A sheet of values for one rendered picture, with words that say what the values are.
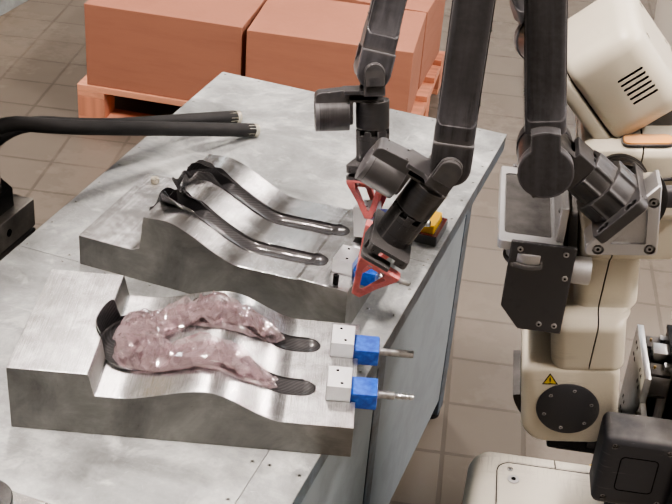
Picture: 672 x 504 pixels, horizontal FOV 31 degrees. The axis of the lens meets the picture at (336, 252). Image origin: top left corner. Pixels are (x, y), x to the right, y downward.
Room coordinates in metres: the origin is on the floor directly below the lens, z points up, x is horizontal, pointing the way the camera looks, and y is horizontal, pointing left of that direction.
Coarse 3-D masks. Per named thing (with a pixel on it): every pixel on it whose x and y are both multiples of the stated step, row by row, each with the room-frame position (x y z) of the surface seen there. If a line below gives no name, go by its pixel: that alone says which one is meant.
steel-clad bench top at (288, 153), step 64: (320, 192) 2.14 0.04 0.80; (64, 256) 1.83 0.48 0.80; (0, 320) 1.62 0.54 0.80; (384, 320) 1.71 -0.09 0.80; (0, 384) 1.46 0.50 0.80; (0, 448) 1.32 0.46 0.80; (64, 448) 1.33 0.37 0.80; (128, 448) 1.34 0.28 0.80; (192, 448) 1.35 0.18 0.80; (256, 448) 1.36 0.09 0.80
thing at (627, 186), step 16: (608, 160) 1.51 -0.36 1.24; (592, 176) 1.48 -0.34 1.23; (608, 176) 1.49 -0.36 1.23; (624, 176) 1.49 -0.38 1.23; (640, 176) 1.53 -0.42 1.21; (576, 192) 1.49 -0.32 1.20; (592, 192) 1.48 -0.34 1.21; (608, 192) 1.47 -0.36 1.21; (624, 192) 1.48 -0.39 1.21; (640, 192) 1.47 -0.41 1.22; (592, 208) 1.47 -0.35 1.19; (608, 208) 1.47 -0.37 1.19; (624, 208) 1.46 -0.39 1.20; (640, 208) 1.45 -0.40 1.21; (592, 224) 1.49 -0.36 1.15; (608, 224) 1.46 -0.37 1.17; (624, 224) 1.45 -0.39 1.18
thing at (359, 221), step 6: (366, 204) 1.84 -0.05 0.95; (378, 204) 1.85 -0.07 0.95; (354, 210) 1.83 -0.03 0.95; (360, 210) 1.83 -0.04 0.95; (384, 210) 1.85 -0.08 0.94; (354, 216) 1.83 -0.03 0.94; (360, 216) 1.82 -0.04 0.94; (354, 222) 1.82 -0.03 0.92; (360, 222) 1.82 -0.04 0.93; (354, 228) 1.82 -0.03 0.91; (360, 228) 1.82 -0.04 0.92; (354, 234) 1.82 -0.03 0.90; (360, 234) 1.82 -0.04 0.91
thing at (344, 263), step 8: (344, 248) 1.75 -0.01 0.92; (352, 248) 1.75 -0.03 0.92; (336, 256) 1.72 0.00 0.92; (344, 256) 1.72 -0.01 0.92; (352, 256) 1.73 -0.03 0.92; (336, 264) 1.71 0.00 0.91; (344, 264) 1.71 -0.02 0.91; (352, 264) 1.70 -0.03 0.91; (336, 272) 1.71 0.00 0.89; (344, 272) 1.71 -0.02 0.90; (352, 272) 1.71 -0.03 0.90; (368, 272) 1.70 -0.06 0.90; (376, 272) 1.70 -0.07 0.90; (368, 280) 1.70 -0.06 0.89; (400, 280) 1.70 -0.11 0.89; (408, 280) 1.70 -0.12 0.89
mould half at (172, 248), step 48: (144, 192) 1.98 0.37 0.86; (192, 192) 1.86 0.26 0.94; (96, 240) 1.80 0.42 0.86; (144, 240) 1.77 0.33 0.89; (192, 240) 1.74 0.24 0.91; (288, 240) 1.81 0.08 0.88; (336, 240) 1.82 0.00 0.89; (192, 288) 1.74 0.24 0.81; (240, 288) 1.72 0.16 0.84; (288, 288) 1.69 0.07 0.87; (336, 288) 1.67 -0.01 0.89
